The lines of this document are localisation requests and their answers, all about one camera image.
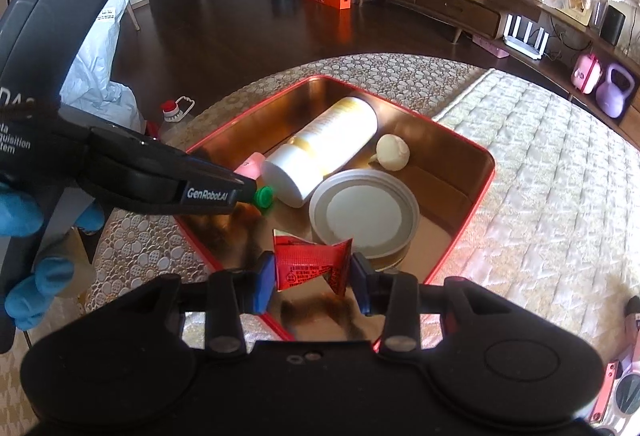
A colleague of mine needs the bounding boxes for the red sachet packet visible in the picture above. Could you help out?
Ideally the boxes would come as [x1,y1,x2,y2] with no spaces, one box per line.
[271,227,354,299]

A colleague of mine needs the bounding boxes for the white router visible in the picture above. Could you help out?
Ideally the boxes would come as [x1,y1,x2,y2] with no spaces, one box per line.
[501,13,551,60]

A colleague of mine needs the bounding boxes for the pink tube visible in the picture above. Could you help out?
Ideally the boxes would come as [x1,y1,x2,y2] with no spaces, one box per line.
[233,151,267,180]

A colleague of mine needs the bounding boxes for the white yellow plastic bottle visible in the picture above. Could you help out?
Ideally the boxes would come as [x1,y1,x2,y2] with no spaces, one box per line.
[260,95,379,209]

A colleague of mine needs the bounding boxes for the garlic bulb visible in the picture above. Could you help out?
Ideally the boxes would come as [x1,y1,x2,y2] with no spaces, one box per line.
[369,133,412,173]

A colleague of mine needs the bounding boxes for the red metal tray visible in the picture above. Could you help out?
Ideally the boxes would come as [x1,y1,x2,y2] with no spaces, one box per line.
[171,74,497,353]

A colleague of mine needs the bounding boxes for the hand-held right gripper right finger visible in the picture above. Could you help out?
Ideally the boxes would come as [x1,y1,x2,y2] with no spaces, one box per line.
[349,251,507,359]

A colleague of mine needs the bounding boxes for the purple kettlebell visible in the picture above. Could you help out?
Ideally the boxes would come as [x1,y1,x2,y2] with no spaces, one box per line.
[594,63,639,119]

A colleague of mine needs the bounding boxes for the small green plastic cap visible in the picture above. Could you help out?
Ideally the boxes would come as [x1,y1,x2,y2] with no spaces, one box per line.
[253,185,277,213]

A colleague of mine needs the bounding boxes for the white sunglasses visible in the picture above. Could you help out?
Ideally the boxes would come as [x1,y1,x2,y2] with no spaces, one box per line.
[586,340,640,435]

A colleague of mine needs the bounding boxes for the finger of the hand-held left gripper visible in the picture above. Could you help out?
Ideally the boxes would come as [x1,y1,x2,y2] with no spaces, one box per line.
[59,105,247,185]
[76,127,259,217]

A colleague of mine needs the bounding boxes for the plastic oil bottle red cap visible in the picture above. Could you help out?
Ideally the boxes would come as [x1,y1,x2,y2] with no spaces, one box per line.
[159,95,197,140]

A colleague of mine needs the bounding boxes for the person's left hand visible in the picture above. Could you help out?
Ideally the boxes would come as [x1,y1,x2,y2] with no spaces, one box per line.
[0,181,106,331]

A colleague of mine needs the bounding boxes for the white quilted table mat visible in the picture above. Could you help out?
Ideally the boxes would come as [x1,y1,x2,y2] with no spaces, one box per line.
[431,68,640,369]

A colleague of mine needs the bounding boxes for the white plastic bag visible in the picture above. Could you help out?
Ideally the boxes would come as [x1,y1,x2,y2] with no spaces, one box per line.
[59,0,147,135]

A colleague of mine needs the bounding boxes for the wooden television cabinet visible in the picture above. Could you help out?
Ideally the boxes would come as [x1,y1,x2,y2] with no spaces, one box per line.
[351,0,640,118]

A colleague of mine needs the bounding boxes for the pink toy case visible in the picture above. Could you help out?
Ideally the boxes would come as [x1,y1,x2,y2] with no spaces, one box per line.
[570,51,603,94]

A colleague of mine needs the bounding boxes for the black speaker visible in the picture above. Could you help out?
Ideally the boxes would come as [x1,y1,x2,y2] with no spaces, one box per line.
[598,4,628,47]

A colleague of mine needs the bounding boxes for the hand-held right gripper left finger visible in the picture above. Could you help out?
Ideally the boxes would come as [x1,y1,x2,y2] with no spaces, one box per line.
[119,251,277,362]

